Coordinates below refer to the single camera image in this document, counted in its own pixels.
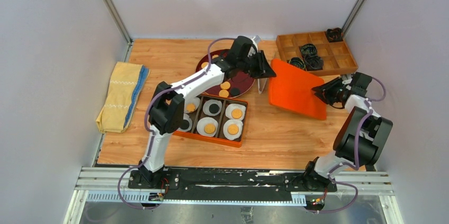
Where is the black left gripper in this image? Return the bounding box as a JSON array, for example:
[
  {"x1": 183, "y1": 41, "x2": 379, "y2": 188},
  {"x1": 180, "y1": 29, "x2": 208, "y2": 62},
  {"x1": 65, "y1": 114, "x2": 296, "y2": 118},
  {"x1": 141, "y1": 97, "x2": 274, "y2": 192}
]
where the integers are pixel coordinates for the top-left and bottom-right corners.
[{"x1": 237, "y1": 50, "x2": 276, "y2": 79}]

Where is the metal tongs white handle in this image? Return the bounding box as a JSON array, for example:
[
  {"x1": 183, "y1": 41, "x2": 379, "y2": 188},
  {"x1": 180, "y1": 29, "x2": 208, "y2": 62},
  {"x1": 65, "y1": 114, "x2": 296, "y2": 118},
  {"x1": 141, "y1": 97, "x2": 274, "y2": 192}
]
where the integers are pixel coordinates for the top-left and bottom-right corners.
[{"x1": 257, "y1": 78, "x2": 268, "y2": 94}]

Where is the orange box lid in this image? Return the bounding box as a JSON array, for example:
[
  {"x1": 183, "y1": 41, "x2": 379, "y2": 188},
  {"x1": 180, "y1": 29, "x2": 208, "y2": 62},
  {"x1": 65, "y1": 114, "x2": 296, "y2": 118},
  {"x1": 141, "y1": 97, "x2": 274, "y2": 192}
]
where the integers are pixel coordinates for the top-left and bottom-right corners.
[{"x1": 268, "y1": 58, "x2": 327, "y2": 120}]

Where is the black sandwich cookie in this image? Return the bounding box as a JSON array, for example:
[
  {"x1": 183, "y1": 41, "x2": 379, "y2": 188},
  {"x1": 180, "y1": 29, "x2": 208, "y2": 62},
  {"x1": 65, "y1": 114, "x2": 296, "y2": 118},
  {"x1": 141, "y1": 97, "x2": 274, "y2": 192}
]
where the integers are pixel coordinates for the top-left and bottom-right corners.
[
  {"x1": 208, "y1": 103, "x2": 220, "y2": 115},
  {"x1": 179, "y1": 119, "x2": 191, "y2": 131},
  {"x1": 229, "y1": 87, "x2": 241, "y2": 97}
]

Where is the orange compartment cookie box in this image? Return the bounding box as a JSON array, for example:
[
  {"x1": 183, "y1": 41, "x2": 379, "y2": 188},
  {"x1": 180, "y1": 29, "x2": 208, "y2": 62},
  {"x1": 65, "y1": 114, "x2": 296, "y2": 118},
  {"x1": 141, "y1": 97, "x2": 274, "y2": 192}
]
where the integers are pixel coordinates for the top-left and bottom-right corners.
[{"x1": 174, "y1": 94, "x2": 248, "y2": 148}]

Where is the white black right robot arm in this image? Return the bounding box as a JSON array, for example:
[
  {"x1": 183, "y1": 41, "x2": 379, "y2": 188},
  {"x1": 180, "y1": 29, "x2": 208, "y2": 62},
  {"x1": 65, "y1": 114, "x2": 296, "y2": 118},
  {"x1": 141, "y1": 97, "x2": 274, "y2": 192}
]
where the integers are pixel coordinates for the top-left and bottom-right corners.
[{"x1": 300, "y1": 72, "x2": 393, "y2": 191}]

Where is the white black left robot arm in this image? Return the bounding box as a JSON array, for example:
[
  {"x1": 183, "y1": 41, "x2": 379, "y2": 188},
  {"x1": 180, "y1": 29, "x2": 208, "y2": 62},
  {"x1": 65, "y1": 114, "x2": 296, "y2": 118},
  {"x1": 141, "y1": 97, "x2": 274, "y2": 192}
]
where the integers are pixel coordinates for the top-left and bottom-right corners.
[{"x1": 137, "y1": 35, "x2": 276, "y2": 189}]

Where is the dark red round plate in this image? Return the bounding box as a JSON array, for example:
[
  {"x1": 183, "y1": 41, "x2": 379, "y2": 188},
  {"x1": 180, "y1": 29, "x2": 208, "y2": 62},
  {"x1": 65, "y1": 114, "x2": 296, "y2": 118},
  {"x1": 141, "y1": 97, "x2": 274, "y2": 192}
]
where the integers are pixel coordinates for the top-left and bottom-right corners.
[{"x1": 195, "y1": 49, "x2": 255, "y2": 98}]

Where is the dark patterned rolled item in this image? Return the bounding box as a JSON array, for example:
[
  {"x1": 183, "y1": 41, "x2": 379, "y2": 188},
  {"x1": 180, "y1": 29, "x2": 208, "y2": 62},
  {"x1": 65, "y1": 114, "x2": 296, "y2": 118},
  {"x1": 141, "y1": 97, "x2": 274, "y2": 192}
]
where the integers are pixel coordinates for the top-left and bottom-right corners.
[
  {"x1": 325, "y1": 28, "x2": 343, "y2": 43},
  {"x1": 304, "y1": 55, "x2": 324, "y2": 71},
  {"x1": 288, "y1": 57, "x2": 306, "y2": 70},
  {"x1": 299, "y1": 43, "x2": 318, "y2": 58}
]

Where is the wooden compartment tray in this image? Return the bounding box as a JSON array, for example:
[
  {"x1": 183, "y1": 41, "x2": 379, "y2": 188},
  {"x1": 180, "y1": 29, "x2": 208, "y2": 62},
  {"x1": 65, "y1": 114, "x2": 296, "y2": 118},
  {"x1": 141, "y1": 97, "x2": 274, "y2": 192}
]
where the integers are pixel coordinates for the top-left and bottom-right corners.
[{"x1": 276, "y1": 31, "x2": 358, "y2": 76}]

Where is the yellow blue folded towel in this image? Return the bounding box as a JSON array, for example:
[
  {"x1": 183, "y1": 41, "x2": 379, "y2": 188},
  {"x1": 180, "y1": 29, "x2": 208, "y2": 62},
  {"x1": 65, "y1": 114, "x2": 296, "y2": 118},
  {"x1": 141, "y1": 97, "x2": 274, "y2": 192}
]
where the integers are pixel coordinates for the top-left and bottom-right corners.
[{"x1": 96, "y1": 62, "x2": 150, "y2": 133}]

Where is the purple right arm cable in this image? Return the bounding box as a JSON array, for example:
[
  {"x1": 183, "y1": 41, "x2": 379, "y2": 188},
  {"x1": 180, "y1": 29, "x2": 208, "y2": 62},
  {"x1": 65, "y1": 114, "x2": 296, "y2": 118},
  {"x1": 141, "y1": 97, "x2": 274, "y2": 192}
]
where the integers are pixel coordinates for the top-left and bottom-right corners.
[{"x1": 316, "y1": 76, "x2": 387, "y2": 214}]

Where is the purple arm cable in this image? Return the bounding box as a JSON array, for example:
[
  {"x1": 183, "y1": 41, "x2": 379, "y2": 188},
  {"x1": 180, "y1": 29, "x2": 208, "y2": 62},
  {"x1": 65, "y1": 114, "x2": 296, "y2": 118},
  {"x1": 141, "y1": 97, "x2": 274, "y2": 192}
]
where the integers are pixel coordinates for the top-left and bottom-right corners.
[
  {"x1": 117, "y1": 37, "x2": 236, "y2": 211},
  {"x1": 316, "y1": 76, "x2": 387, "y2": 214}
]

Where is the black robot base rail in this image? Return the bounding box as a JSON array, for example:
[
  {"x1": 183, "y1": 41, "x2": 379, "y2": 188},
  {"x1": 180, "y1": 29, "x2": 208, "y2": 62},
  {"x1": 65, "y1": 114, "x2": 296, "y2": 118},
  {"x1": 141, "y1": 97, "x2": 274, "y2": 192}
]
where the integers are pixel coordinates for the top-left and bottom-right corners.
[{"x1": 75, "y1": 167, "x2": 394, "y2": 212}]

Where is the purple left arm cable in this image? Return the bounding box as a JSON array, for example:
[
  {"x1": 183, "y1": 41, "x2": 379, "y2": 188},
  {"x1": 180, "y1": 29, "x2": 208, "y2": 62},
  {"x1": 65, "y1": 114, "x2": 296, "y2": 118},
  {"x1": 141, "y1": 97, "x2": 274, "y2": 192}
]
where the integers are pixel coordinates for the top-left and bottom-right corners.
[{"x1": 117, "y1": 37, "x2": 236, "y2": 211}]

